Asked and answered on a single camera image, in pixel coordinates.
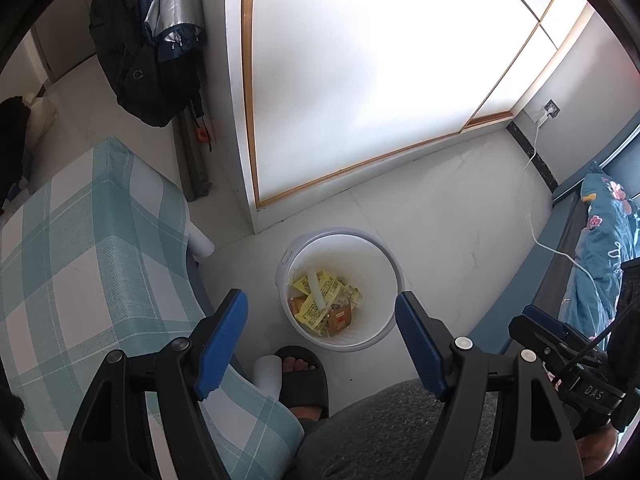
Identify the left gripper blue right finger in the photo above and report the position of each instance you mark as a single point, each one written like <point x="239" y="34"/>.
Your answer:
<point x="427" y="341"/>

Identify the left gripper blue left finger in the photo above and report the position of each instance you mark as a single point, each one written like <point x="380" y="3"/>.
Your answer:
<point x="214" y="341"/>

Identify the large yellow plastic wrapper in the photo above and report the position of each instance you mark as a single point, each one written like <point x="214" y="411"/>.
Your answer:
<point x="335" y="290"/>

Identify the brown snack sachet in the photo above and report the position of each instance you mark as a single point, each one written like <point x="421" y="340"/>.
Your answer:
<point x="296" y="303"/>

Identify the brown sachet with red heart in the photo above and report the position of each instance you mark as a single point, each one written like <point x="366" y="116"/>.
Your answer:
<point x="338" y="319"/>

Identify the white foam sheet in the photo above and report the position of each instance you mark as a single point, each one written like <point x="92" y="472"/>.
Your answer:
<point x="315" y="289"/>

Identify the white trash bin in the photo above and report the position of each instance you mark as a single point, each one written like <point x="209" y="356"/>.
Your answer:
<point x="363" y="261"/>

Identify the person's right hand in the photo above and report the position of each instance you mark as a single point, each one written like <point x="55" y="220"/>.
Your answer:
<point x="595" y="450"/>

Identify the white table leg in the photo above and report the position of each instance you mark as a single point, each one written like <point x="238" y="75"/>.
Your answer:
<point x="267" y="375"/>

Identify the black slipper on foot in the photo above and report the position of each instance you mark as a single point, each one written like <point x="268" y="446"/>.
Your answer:
<point x="304" y="383"/>

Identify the blue floral bedding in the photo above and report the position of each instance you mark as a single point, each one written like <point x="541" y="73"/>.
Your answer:
<point x="609" y="238"/>

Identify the teal checked tablecloth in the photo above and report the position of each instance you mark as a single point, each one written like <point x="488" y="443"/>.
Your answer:
<point x="98" y="309"/>

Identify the orange black tool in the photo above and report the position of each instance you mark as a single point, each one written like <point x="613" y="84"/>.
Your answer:
<point x="203" y="135"/>

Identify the black hanging backpack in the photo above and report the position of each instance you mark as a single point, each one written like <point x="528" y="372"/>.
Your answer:
<point x="153" y="90"/>

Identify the white sliding wardrobe door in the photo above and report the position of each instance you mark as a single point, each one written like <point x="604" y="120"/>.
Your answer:
<point x="332" y="86"/>

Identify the silver blue folded umbrella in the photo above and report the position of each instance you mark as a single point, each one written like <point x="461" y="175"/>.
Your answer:
<point x="173" y="27"/>

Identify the wall power socket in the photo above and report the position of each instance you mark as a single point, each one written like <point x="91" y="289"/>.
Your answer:
<point x="551" y="109"/>

